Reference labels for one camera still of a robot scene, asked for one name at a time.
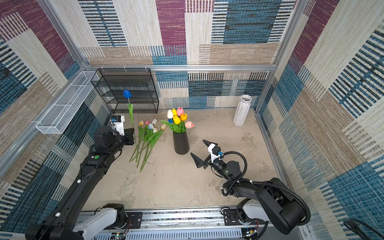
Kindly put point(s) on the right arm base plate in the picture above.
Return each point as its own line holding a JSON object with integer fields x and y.
{"x": 233, "y": 218}

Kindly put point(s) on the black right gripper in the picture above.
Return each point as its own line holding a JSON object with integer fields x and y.
{"x": 199, "y": 162}

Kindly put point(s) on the black tapered vase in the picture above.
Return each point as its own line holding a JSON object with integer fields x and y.
{"x": 181, "y": 143}

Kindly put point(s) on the orange tulip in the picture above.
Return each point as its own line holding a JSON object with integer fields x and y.
{"x": 183, "y": 118}

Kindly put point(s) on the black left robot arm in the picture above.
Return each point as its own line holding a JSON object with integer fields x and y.
{"x": 60, "y": 223}

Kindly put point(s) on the light pink tulip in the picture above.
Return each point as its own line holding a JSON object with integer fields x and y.
{"x": 187, "y": 125}

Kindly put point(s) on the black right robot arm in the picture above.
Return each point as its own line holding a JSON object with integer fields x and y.
{"x": 271, "y": 201}

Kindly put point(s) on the white ribbed vase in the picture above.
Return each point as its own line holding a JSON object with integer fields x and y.
{"x": 242, "y": 110}

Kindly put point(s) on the pink tulip on table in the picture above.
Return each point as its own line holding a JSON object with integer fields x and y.
{"x": 141, "y": 145}

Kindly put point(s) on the white mesh wall basket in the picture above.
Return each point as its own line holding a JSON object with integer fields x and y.
{"x": 58, "y": 117}

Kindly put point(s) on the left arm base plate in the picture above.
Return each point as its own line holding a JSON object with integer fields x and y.
{"x": 133, "y": 221}

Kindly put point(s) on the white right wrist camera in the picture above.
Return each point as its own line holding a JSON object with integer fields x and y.
{"x": 215, "y": 152}

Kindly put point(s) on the aluminium front rail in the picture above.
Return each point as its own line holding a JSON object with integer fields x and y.
{"x": 189, "y": 218}

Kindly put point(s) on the black wire shelf rack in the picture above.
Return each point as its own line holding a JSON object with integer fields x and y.
{"x": 120, "y": 87}

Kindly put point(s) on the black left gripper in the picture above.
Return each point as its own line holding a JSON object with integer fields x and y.
{"x": 128, "y": 134}

